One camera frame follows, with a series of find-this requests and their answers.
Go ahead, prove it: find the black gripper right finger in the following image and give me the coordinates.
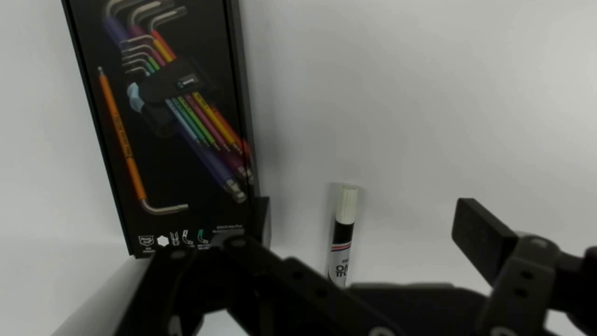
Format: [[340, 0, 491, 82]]
[[450, 196, 597, 336]]

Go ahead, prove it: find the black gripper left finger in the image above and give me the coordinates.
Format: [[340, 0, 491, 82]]
[[114, 194, 407, 336]]

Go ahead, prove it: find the black pen with white cap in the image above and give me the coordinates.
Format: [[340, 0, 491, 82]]
[[325, 181, 362, 289]]

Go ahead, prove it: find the black hex key set box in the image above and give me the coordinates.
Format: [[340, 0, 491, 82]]
[[60, 0, 264, 257]]

